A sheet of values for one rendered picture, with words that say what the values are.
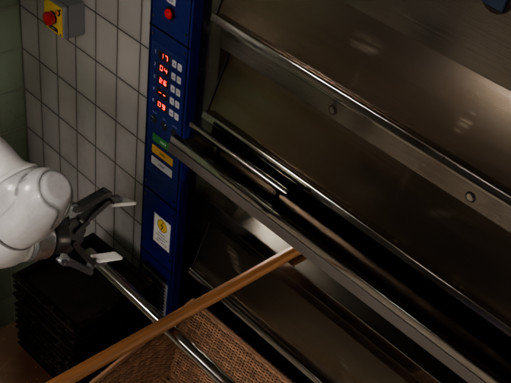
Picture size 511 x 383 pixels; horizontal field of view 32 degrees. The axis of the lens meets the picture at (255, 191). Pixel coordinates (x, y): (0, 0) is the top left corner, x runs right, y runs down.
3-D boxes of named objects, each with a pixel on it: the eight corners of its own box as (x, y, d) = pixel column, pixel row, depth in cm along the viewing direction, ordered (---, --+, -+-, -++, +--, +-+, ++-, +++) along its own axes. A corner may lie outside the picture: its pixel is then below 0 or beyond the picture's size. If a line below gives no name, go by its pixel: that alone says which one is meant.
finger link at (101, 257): (99, 260, 194) (98, 263, 194) (123, 257, 199) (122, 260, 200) (90, 254, 196) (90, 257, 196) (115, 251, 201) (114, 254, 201)
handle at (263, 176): (184, 142, 212) (188, 140, 213) (279, 213, 195) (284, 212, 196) (189, 121, 209) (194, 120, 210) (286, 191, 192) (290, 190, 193)
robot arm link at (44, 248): (6, 250, 182) (30, 247, 186) (30, 270, 177) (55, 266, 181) (14, 210, 179) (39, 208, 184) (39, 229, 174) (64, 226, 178)
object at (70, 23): (65, 20, 254) (64, -13, 248) (85, 34, 249) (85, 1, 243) (42, 26, 250) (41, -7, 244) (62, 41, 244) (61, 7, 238)
